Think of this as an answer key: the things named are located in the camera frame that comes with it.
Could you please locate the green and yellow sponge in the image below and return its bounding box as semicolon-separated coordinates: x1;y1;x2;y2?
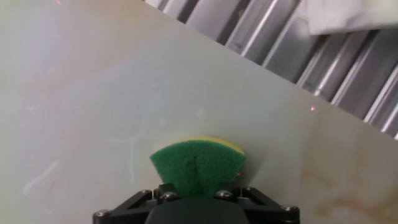
149;136;247;198

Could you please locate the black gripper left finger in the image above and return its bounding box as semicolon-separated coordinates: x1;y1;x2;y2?
92;185;180;224

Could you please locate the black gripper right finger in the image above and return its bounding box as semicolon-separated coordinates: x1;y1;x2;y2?
214;183;301;224

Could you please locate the marble pattern tile slab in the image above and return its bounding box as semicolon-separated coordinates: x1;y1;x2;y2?
0;0;398;224

